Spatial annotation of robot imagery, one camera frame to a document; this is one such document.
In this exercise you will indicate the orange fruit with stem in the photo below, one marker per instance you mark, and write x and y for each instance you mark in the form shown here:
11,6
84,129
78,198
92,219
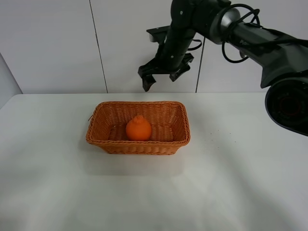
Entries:
138,129

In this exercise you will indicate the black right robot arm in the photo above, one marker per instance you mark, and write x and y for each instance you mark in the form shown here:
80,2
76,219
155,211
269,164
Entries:
283,58

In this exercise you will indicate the orange wicker basket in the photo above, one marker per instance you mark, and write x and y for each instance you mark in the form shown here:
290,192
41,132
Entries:
168,119

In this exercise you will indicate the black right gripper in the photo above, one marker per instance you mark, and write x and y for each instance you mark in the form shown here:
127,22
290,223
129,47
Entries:
171,57

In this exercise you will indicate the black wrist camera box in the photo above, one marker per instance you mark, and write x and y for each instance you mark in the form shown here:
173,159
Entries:
158,34

